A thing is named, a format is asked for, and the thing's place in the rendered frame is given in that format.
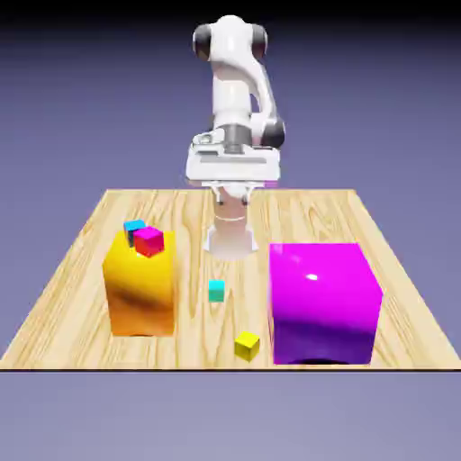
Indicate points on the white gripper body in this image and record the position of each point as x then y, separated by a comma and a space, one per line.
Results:
234, 169

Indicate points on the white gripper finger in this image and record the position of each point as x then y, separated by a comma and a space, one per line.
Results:
246, 197
219, 197

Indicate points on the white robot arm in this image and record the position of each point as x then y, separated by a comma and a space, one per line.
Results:
230, 72

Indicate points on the small magenta cube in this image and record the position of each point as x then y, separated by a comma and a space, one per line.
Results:
149, 241

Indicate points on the small blue cube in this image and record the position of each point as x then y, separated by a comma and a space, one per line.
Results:
132, 225

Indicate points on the small cyan cube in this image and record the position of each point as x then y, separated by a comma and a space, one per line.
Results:
216, 291

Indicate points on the small yellow cube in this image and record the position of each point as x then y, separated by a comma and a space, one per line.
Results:
246, 345

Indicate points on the large orange box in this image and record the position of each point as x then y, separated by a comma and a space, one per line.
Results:
140, 288

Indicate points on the large magenta box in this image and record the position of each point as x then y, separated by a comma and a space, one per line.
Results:
324, 299

